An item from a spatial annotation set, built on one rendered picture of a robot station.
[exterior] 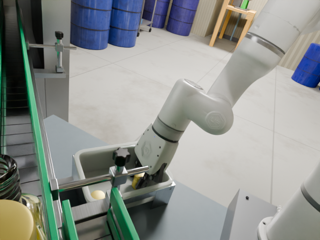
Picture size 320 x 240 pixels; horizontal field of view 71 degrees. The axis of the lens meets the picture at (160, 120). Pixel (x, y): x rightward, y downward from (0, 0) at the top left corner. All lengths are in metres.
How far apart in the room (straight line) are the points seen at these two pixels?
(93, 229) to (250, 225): 0.36
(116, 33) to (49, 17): 3.22
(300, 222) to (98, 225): 0.37
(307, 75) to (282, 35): 5.29
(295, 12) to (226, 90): 0.21
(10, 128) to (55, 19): 0.61
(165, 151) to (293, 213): 0.28
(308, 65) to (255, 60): 5.28
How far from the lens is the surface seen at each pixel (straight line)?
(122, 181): 0.42
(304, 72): 5.77
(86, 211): 0.46
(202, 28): 7.29
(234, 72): 0.55
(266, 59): 0.47
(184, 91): 0.48
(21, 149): 0.58
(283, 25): 0.48
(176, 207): 0.67
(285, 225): 0.56
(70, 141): 0.79
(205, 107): 0.47
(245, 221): 0.62
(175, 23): 6.55
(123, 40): 4.33
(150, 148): 0.55
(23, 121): 0.67
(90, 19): 3.83
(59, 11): 1.12
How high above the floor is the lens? 1.26
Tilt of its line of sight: 32 degrees down
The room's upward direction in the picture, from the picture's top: 16 degrees clockwise
